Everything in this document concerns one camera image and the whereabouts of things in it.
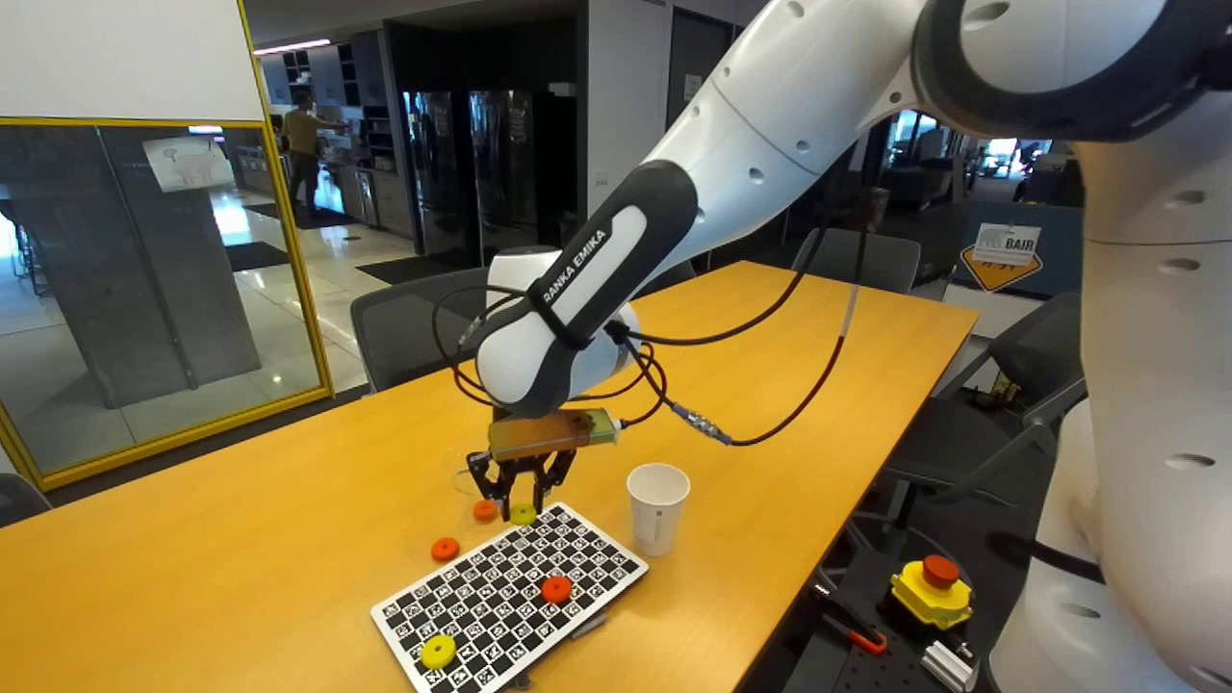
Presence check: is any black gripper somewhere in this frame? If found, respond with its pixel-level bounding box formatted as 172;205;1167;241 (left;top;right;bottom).
468;452;573;520

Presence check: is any round yellow block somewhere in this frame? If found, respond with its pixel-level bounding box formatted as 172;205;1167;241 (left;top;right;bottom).
509;506;538;526
420;635;459;670

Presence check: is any round orange block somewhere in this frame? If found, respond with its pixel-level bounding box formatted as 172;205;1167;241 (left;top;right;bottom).
538;572;573;605
471;502;502;525
432;537;463;561

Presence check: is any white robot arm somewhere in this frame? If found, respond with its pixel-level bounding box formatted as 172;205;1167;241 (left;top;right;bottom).
478;0;1232;693

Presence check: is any clear plastic cup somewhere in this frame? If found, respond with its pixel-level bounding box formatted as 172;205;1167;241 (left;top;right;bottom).
468;460;502;525

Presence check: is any white paper cup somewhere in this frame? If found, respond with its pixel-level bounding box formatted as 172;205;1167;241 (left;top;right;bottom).
627;463;694;558

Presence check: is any checkered marker board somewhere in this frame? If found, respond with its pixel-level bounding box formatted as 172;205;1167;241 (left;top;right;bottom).
370;502;647;693

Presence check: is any grey office chair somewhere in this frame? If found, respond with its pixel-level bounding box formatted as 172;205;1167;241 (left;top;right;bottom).
351;267;486;390
792;226;926;291

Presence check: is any yellow emergency stop button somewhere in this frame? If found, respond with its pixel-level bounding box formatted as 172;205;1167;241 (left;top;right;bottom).
891;556;973;633

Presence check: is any yellow warning sign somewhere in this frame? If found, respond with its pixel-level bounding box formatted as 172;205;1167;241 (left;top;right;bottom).
960;225;1045;291

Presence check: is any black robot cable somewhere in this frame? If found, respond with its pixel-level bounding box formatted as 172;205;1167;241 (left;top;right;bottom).
432;189;871;452

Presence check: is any orange handled tool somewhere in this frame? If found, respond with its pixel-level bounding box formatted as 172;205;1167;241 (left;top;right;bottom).
821;607;891;657

